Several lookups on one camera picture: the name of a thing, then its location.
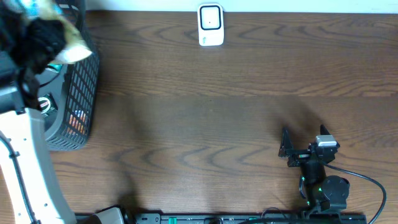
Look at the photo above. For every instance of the black round-label box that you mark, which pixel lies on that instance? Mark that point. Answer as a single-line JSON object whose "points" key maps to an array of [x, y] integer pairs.
{"points": [[48, 105]]}

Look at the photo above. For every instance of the white barcode scanner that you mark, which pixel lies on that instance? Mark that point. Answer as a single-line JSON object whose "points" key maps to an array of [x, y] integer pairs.
{"points": [[210, 25]]}

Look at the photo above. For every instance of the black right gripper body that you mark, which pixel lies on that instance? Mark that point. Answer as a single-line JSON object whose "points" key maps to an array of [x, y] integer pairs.
{"points": [[300, 156]]}

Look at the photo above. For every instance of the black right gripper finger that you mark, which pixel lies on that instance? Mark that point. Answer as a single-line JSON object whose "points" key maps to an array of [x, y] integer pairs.
{"points": [[286, 146], [323, 130]]}

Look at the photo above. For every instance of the grey plastic mesh basket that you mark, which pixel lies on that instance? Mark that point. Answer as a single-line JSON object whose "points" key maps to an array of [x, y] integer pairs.
{"points": [[73, 88]]}

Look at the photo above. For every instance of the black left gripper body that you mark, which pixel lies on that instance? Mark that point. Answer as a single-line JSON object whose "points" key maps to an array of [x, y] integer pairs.
{"points": [[37, 42]]}

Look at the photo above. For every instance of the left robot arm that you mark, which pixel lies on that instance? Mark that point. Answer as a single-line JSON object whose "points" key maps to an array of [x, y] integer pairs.
{"points": [[26, 164]]}

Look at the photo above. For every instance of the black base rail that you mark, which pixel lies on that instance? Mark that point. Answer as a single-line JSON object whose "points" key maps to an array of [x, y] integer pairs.
{"points": [[270, 218]]}

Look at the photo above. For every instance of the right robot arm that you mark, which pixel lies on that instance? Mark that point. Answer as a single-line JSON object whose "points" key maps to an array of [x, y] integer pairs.
{"points": [[324, 194]]}

